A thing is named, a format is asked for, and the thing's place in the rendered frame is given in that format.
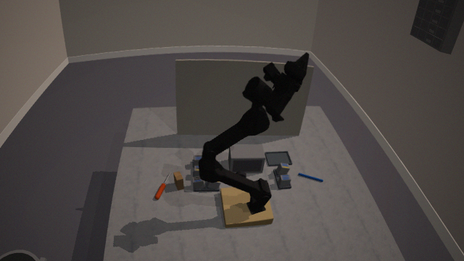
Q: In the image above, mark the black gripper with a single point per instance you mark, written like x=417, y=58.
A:
x=295, y=73

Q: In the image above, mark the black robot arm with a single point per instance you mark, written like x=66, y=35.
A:
x=252, y=123

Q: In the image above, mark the red-handled screwdriver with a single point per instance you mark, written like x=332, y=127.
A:
x=161, y=189

